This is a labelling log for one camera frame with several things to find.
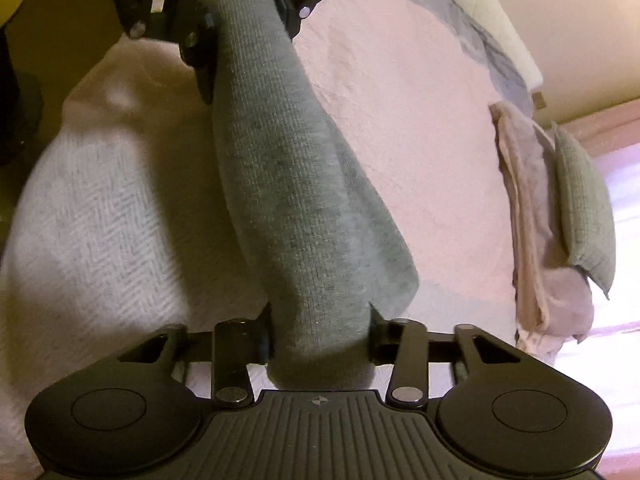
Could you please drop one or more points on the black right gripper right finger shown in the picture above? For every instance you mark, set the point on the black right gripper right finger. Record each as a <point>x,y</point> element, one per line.
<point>403,344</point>

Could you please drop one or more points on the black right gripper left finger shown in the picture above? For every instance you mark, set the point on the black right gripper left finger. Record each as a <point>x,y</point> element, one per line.
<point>237,344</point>

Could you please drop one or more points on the grey-green knitted cloth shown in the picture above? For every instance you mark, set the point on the grey-green knitted cloth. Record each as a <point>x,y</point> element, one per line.
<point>310,224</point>

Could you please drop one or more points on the folded beige fleece blanket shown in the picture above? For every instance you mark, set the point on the folded beige fleece blanket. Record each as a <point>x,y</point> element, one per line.
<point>553,299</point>

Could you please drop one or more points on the white mattress edge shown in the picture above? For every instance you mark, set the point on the white mattress edge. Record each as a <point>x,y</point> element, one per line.
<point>493,18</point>

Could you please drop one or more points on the pink and grey bedspread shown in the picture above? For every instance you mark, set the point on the pink and grey bedspread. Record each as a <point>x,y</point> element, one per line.
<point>122,227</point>

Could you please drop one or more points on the green textured pillow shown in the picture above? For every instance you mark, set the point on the green textured pillow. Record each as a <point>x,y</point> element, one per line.
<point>586,212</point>

